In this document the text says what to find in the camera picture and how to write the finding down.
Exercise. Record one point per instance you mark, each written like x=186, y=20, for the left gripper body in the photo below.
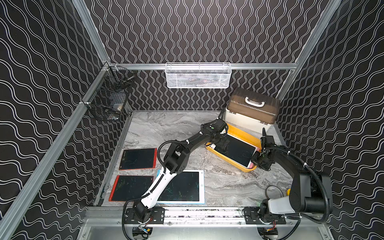
x=223, y=142

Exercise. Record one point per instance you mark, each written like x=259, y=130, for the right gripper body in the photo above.
x=258, y=159

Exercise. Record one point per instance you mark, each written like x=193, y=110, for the pink white writing tablet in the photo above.
x=238, y=154

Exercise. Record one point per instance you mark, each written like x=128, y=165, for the yellow storage tray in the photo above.
x=233, y=131

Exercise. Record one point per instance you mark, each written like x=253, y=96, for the blue white writing tablet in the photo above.
x=186, y=188

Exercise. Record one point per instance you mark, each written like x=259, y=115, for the large red writing tablet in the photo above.
x=129, y=187

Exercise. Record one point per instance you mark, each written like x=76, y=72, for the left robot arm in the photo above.
x=174, y=155

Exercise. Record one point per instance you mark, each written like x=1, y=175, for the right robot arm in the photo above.
x=311, y=192

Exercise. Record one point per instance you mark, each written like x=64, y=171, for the brown white storage case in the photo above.
x=251, y=110

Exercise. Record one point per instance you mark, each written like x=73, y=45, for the adhesive tape roll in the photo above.
x=273, y=192

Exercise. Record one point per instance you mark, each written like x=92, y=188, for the black wire wall basket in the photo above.
x=110, y=102

